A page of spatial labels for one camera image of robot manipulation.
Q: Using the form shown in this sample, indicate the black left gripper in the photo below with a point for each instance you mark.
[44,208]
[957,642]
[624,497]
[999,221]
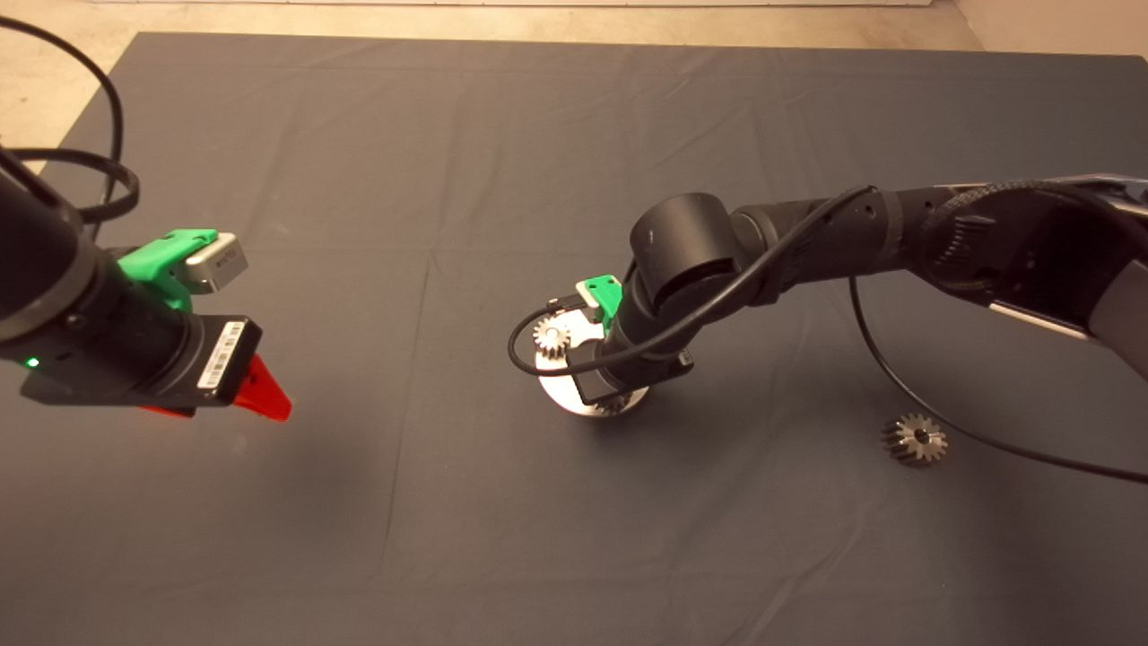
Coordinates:
[130,359]

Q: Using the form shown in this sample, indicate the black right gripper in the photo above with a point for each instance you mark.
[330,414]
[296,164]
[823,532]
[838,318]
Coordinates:
[619,377]

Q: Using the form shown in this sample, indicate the small dark steel gear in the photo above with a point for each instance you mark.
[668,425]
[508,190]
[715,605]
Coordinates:
[614,405]

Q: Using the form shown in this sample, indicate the round metal plate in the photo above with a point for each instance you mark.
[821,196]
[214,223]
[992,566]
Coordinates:
[560,390]

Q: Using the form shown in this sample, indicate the large steel bevel gear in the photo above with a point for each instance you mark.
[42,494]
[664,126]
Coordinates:
[915,441]

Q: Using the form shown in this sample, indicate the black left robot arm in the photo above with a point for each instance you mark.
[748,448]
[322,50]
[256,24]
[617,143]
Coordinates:
[36,242]

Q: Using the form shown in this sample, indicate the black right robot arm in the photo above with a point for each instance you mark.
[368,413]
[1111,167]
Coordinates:
[691,242]

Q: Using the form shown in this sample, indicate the small light steel gear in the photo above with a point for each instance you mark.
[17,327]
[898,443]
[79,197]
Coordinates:
[551,337]

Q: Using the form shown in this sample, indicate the dark grey table cloth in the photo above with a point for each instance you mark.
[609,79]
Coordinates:
[448,520]

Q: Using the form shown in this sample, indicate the green right camera mount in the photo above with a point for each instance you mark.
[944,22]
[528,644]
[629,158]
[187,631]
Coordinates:
[603,294]

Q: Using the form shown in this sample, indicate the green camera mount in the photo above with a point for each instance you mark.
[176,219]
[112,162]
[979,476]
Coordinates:
[154,258]
[603,294]

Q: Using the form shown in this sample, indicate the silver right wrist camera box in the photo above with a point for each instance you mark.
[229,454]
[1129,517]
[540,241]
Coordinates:
[587,296]

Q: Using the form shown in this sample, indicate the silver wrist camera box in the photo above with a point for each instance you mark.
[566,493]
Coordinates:
[218,263]
[587,296]

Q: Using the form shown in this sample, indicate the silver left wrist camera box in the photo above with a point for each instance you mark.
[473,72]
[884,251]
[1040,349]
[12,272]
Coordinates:
[218,263]

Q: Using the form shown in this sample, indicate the green left camera mount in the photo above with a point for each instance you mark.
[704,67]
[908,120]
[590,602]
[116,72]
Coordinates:
[154,258]

